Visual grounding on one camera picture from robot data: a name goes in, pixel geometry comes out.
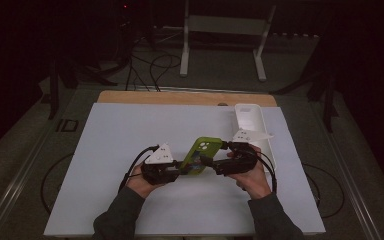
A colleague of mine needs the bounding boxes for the wooden board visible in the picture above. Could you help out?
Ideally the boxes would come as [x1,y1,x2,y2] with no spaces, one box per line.
[97,90,278,108]

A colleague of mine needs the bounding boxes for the black floor cables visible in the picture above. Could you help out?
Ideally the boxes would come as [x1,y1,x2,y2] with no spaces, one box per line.
[124,53,183,93]

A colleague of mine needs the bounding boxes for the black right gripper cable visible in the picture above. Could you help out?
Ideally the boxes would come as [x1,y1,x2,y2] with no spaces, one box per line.
[243,149,345,220]

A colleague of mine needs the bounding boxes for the white board mat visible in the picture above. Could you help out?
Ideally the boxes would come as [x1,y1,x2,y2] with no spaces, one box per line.
[43,102,327,237]

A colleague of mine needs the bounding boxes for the green phone case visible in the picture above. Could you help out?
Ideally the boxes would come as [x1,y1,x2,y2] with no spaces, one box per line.
[183,136,224,176]

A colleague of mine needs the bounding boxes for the metal floor rail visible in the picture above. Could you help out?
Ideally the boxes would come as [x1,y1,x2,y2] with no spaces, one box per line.
[313,99,384,240]
[0,93,78,240]

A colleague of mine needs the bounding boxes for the white plastic tray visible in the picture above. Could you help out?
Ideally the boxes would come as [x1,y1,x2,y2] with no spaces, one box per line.
[233,103,277,174]

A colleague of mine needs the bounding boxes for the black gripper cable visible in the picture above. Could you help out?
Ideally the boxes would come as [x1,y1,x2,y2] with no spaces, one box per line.
[243,149,345,220]
[40,144,161,216]

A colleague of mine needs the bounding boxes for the white metal stand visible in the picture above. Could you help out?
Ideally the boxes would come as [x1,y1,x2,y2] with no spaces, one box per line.
[179,0,278,83]

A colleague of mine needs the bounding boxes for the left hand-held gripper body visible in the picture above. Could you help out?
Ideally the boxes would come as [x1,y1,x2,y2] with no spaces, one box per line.
[141,143,181,186]

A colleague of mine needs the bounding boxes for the person's right hand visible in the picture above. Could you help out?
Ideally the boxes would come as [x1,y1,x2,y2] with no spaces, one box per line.
[226,149,273,201]

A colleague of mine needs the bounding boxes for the black tripod stand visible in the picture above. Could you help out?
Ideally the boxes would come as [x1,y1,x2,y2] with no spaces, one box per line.
[48,49,118,121]
[269,66,340,134]

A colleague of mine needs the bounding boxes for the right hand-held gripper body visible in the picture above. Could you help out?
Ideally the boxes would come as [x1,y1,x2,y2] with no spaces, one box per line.
[213,128,274,177]

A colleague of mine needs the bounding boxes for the person's left hand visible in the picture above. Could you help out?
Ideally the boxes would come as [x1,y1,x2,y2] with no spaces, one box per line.
[125,163,163,200]

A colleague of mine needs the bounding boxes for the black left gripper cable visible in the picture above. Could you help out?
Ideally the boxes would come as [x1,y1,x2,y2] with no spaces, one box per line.
[40,144,161,216]

